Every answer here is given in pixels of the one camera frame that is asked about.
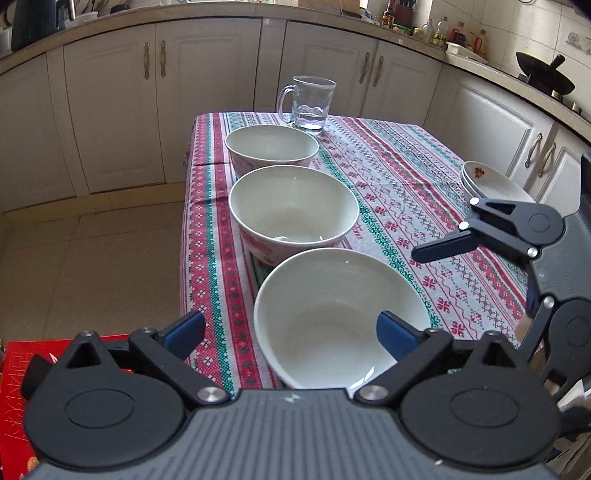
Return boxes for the red cardboard box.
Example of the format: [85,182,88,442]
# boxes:
[0,339,139,480]

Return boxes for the gas stove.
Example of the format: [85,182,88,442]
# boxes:
[517,74,591,116]

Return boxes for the dark red knife block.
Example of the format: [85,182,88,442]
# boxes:
[392,0,416,26]

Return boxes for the beige kitchen countertop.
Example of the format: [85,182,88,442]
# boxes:
[0,2,591,134]

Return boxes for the dark blue air fryer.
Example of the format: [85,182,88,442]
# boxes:
[10,0,62,52]

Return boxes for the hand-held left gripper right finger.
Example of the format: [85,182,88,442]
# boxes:
[353,311,525,408]

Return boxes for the patterned red green tablecloth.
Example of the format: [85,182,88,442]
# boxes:
[178,112,532,400]

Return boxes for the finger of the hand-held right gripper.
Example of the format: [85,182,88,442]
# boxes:
[411,196,539,265]
[521,295,557,361]

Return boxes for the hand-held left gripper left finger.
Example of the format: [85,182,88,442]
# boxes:
[62,310,230,409]

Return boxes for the clear glass mug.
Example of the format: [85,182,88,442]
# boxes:
[276,75,337,134]

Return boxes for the white floral bowl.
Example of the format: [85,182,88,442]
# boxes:
[229,166,359,266]
[253,248,430,389]
[225,126,319,176]

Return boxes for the black wok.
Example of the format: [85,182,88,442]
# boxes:
[516,52,576,96]

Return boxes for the white kitchen cabinets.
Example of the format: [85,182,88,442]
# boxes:
[0,18,591,217]

